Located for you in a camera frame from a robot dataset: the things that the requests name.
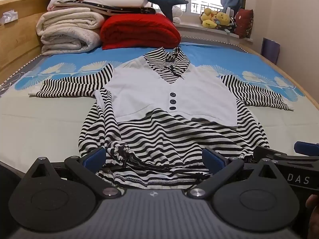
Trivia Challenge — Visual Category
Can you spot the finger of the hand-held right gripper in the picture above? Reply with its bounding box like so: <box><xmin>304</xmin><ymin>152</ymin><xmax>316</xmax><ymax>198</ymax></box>
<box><xmin>253</xmin><ymin>145</ymin><xmax>296</xmax><ymax>161</ymax></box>
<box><xmin>293</xmin><ymin>141</ymin><xmax>319</xmax><ymax>157</ymax></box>

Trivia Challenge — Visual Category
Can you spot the tissue box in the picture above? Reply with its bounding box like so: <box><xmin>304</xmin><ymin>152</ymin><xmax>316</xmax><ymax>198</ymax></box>
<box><xmin>0</xmin><ymin>9</ymin><xmax>19</xmax><ymax>25</ymax></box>

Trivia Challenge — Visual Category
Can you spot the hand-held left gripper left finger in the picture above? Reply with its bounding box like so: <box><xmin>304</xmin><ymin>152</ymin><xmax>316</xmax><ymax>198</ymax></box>
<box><xmin>26</xmin><ymin>146</ymin><xmax>122</xmax><ymax>199</ymax></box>

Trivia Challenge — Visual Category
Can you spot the person's right hand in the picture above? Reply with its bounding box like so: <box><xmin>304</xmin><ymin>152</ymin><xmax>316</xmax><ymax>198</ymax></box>
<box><xmin>305</xmin><ymin>194</ymin><xmax>319</xmax><ymax>211</ymax></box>

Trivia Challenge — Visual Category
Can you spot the blue floral bed sheet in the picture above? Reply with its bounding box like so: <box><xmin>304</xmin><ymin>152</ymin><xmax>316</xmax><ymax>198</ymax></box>
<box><xmin>0</xmin><ymin>40</ymin><xmax>319</xmax><ymax>171</ymax></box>

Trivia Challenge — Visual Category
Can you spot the white plush toy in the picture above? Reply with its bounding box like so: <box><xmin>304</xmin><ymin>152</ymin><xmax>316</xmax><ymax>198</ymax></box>
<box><xmin>171</xmin><ymin>5</ymin><xmax>184</xmax><ymax>24</ymax></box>

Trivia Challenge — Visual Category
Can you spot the striped shirt with white vest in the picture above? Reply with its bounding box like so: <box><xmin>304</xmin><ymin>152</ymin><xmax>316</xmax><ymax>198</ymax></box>
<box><xmin>28</xmin><ymin>46</ymin><xmax>295</xmax><ymax>190</ymax></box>

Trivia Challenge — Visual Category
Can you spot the dark red cushion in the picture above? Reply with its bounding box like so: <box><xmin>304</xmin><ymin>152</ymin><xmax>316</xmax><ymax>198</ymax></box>
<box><xmin>235</xmin><ymin>8</ymin><xmax>254</xmax><ymax>39</ymax></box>

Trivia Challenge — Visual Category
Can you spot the dark patterned cloth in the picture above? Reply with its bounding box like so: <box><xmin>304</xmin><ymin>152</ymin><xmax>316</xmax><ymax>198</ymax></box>
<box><xmin>55</xmin><ymin>1</ymin><xmax>157</xmax><ymax>18</ymax></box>

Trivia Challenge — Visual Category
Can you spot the folded white blanket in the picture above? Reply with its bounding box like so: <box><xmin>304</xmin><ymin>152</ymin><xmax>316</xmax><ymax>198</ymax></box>
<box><xmin>47</xmin><ymin>0</ymin><xmax>153</xmax><ymax>12</ymax></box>

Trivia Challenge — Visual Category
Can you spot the wooden bed frame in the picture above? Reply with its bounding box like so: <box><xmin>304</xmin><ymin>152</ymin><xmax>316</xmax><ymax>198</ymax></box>
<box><xmin>0</xmin><ymin>0</ymin><xmax>319</xmax><ymax>116</ymax></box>

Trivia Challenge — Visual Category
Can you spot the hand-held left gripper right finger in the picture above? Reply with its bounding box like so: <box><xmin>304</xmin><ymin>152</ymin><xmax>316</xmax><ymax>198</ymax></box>
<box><xmin>187</xmin><ymin>147</ymin><xmax>283</xmax><ymax>200</ymax></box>

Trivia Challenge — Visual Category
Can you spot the folded red blanket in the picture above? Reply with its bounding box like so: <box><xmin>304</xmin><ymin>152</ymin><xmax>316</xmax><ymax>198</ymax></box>
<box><xmin>100</xmin><ymin>13</ymin><xmax>182</xmax><ymax>51</ymax></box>

